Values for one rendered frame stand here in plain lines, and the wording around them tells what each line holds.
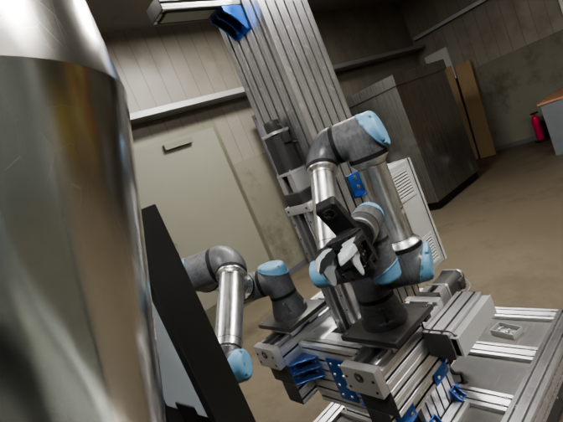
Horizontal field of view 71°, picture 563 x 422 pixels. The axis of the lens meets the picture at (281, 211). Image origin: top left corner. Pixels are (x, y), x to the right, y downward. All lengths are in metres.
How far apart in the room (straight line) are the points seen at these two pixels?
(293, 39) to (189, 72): 3.61
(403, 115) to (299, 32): 4.01
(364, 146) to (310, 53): 0.54
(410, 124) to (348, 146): 4.34
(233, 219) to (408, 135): 2.54
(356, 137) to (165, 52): 4.08
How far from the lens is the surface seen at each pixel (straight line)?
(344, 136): 1.14
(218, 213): 4.61
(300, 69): 1.48
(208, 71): 5.20
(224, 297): 1.13
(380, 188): 1.17
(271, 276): 1.61
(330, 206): 0.76
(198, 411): 0.60
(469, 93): 8.32
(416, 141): 5.48
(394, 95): 5.48
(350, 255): 0.68
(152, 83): 4.80
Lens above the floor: 1.43
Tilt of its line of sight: 7 degrees down
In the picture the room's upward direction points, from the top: 23 degrees counter-clockwise
